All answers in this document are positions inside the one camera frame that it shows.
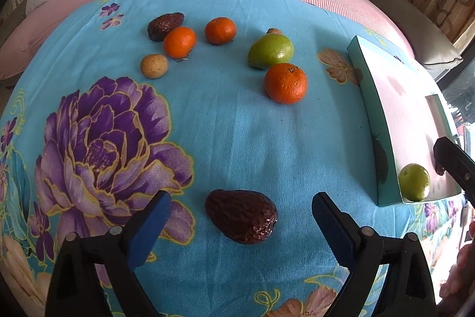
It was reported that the large green jujube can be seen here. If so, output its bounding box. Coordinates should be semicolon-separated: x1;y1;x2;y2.
398;163;431;202

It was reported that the dark red date front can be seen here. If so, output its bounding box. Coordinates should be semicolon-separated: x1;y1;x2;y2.
205;189;278;245

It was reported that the dark red date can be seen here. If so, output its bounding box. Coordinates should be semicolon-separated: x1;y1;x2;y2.
435;162;445;175
147;12;184;42
205;189;278;245

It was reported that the orange mandarin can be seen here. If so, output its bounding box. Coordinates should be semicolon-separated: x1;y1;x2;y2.
163;26;197;59
263;63;308;105
205;17;237;46

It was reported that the brown kiwi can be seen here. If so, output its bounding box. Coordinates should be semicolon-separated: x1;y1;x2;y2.
140;54;168;79
266;28;284;34

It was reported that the person right hand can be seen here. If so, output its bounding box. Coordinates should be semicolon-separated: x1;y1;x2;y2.
440;221;474;303

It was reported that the teal white cardboard tray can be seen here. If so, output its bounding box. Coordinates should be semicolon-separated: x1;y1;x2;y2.
347;35;461;207

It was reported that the blue floral tablecloth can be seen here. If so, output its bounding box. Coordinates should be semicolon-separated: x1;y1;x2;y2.
1;0;465;316

